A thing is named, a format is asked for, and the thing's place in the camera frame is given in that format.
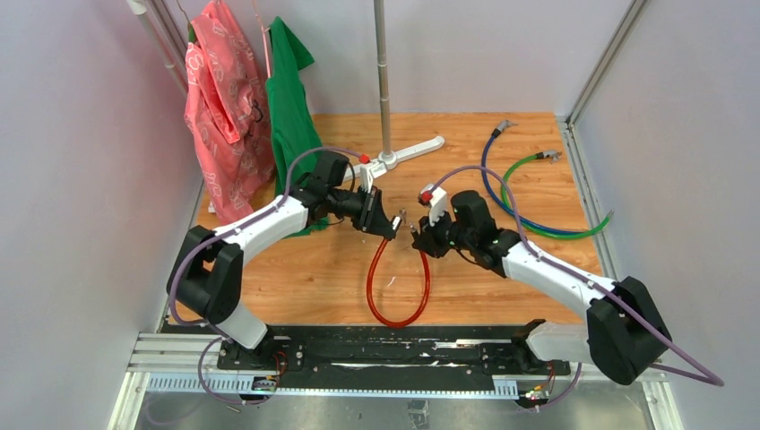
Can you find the aluminium frame rail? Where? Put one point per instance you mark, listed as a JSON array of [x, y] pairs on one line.
[[178, 361]]

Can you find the green t-shirt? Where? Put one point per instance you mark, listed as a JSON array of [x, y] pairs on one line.
[[292, 127]]

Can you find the red cable lock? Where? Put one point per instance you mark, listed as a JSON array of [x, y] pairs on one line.
[[395, 285]]

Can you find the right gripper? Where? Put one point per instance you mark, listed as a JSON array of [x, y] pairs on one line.
[[427, 238]]

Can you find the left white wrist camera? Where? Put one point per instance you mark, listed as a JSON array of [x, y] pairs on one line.
[[368, 171]]

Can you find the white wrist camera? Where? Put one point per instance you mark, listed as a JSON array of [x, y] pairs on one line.
[[368, 171], [435, 199]]

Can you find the white clothes rack stand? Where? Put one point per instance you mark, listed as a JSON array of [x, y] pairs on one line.
[[391, 157]]

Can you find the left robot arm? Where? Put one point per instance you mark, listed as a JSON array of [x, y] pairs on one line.
[[207, 274]]

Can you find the pink patterned garment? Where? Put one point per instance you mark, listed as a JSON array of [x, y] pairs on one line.
[[227, 112]]

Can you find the green cable lock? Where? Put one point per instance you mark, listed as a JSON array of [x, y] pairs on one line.
[[549, 211]]

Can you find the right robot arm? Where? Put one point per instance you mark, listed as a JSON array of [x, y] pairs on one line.
[[621, 333]]

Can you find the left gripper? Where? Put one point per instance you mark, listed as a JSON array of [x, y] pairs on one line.
[[372, 218]]

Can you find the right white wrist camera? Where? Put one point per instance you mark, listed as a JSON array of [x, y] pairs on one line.
[[435, 199]]

